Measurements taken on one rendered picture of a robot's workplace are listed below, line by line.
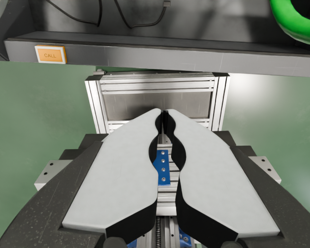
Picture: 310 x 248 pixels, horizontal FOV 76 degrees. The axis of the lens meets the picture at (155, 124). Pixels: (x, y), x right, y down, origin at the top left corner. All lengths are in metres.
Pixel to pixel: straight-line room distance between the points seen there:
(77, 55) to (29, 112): 1.43
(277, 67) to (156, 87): 0.83
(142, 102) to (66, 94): 0.61
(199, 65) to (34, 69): 1.36
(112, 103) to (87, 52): 0.89
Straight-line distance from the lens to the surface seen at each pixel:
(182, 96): 1.25
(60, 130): 1.81
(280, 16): 0.21
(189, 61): 0.41
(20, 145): 2.08
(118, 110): 1.31
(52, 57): 0.44
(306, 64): 0.50
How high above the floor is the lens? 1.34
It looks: 58 degrees down
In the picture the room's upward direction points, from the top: 179 degrees counter-clockwise
